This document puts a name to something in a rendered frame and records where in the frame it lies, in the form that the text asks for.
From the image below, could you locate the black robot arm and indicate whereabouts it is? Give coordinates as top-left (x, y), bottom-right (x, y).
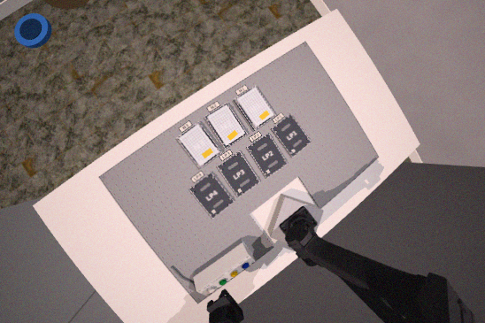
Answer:
top-left (279, 206), bottom-right (475, 323)

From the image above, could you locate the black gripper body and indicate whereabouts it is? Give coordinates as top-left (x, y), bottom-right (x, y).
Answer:
top-left (207, 293), bottom-right (244, 323)

